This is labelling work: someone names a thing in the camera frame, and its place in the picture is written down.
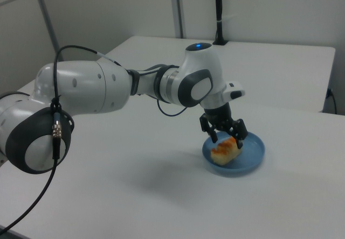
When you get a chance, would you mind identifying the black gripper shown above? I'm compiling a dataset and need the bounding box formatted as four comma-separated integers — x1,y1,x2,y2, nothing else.
199,102,249,150

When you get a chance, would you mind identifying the orange glazed bread loaf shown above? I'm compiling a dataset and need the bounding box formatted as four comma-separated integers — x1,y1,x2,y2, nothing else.
210,137,243,167

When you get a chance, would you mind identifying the blue round plate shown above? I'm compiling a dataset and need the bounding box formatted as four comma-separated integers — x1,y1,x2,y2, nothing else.
202,130,266,178

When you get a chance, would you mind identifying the thin blue cable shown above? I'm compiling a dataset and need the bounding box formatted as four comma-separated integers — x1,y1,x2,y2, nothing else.
156,99,188,117

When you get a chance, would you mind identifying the black cable at table edge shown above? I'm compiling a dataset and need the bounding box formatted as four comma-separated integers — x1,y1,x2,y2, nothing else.
326,87,338,115

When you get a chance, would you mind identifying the black camera stand pole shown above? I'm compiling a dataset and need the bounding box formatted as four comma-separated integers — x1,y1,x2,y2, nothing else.
212,0,229,46

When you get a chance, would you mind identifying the grey partition frame post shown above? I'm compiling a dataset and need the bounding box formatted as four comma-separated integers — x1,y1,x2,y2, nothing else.
171,0,187,39
31,0,63,62

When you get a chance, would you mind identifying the black cable with metal connector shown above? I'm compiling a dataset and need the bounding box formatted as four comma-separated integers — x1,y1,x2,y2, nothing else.
0,45,129,233

